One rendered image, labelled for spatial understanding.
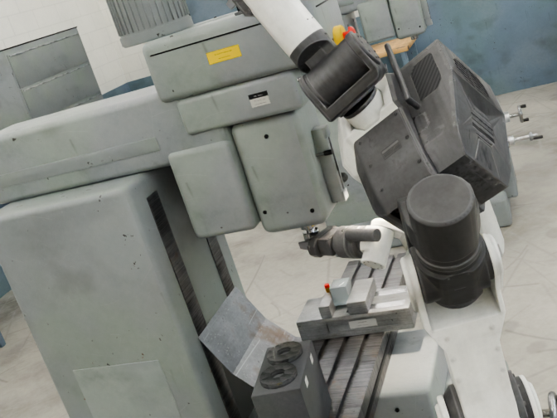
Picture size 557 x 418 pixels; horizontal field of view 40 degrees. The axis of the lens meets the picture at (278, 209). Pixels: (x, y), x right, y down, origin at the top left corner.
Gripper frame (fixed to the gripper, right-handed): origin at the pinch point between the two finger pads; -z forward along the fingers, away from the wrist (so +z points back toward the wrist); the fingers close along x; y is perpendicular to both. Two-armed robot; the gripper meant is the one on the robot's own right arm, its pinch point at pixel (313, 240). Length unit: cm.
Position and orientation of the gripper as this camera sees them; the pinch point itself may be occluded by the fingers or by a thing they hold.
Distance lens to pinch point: 214.6
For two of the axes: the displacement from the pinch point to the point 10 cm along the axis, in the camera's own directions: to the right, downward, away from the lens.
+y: 3.0, 9.1, 2.8
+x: -6.4, 4.1, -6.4
